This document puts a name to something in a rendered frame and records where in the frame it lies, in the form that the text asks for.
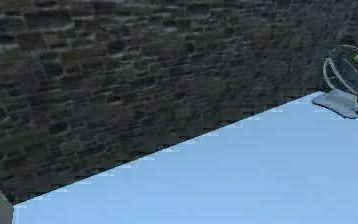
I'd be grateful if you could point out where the grey baby swing seat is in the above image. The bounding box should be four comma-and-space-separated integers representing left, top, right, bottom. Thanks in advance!
311, 44, 358, 120

